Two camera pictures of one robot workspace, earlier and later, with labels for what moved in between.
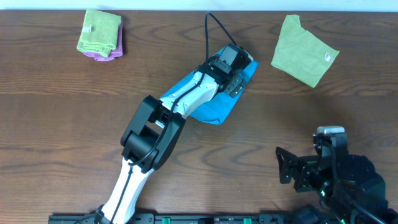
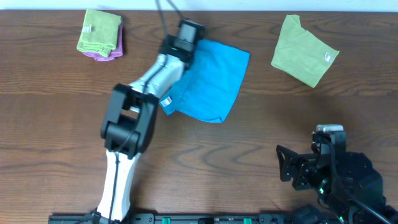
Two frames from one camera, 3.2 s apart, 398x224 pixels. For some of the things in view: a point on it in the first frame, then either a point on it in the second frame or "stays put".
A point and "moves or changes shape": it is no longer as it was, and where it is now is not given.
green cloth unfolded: (301, 54) stays put
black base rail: (181, 218) stays put
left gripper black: (236, 86) to (166, 42)
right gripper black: (306, 167) stays put
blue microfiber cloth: (217, 110) moves or changes shape
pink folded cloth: (118, 51) stays put
